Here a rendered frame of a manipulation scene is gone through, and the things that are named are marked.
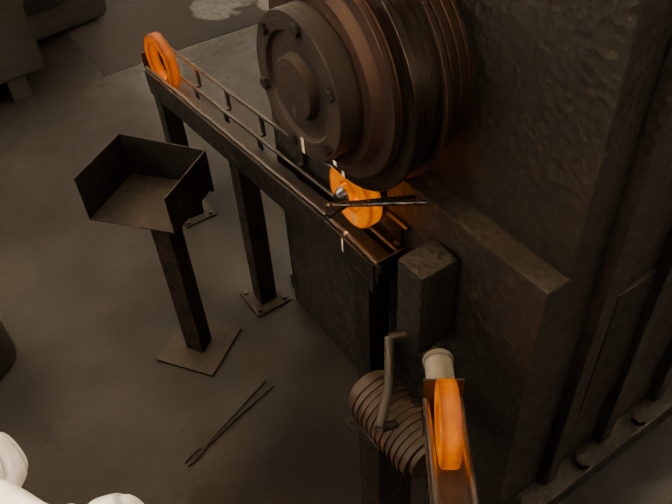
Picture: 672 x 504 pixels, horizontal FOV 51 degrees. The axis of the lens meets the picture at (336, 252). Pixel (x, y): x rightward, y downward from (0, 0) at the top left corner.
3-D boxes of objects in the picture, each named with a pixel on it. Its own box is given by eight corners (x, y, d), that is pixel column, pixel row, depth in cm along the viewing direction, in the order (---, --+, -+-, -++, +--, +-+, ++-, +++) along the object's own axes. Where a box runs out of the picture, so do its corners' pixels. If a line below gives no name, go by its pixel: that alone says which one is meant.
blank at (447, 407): (452, 449, 131) (434, 449, 131) (451, 367, 130) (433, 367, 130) (463, 485, 116) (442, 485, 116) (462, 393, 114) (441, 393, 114)
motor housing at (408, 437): (389, 476, 192) (390, 355, 155) (442, 541, 179) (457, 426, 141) (350, 502, 187) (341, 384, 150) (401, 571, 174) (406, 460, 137)
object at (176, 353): (174, 310, 239) (118, 132, 189) (244, 329, 232) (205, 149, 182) (142, 356, 226) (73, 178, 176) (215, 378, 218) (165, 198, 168)
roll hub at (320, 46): (359, 31, 110) (366, 177, 128) (268, -20, 127) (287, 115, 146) (329, 42, 107) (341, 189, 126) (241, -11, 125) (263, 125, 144)
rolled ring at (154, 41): (163, 46, 217) (173, 42, 218) (137, 26, 228) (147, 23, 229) (176, 99, 229) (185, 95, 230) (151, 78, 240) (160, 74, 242)
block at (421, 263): (432, 312, 160) (437, 234, 143) (455, 334, 155) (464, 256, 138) (394, 334, 156) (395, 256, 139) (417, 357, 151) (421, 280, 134)
